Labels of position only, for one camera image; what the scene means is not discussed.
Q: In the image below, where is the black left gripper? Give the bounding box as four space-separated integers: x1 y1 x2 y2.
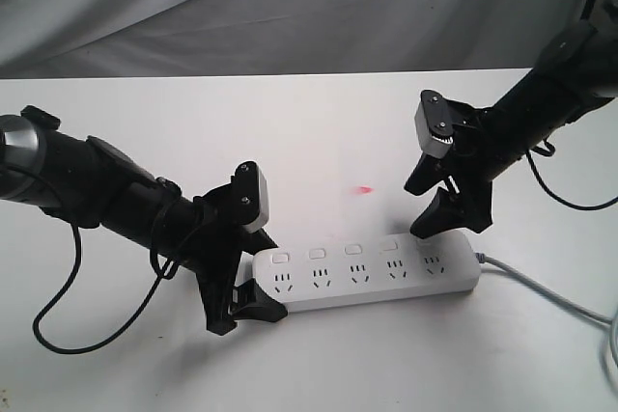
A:
37 130 288 335

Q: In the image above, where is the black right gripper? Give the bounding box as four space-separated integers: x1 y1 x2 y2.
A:
404 22 613 238

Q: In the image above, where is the white five-socket power strip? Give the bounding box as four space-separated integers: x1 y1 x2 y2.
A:
252 231 481 313

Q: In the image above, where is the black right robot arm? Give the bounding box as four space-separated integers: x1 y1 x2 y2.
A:
404 19 617 238

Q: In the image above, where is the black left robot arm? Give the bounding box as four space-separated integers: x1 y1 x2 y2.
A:
1 105 288 335

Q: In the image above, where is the grey backdrop cloth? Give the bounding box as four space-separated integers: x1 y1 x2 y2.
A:
0 0 618 81

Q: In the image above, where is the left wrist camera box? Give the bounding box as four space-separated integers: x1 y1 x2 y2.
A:
232 161 269 233

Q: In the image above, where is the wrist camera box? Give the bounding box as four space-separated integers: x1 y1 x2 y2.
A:
414 90 454 159
232 161 269 233

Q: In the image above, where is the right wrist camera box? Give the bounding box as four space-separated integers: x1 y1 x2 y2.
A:
414 90 454 159

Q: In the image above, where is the grey power cable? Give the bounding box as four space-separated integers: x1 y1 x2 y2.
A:
472 252 618 384

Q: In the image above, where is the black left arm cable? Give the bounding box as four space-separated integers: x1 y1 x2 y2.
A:
31 175 204 354

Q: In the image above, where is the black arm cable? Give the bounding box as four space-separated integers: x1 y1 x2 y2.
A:
31 175 204 354
525 146 618 210

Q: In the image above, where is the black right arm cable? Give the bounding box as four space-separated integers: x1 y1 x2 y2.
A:
525 146 618 210

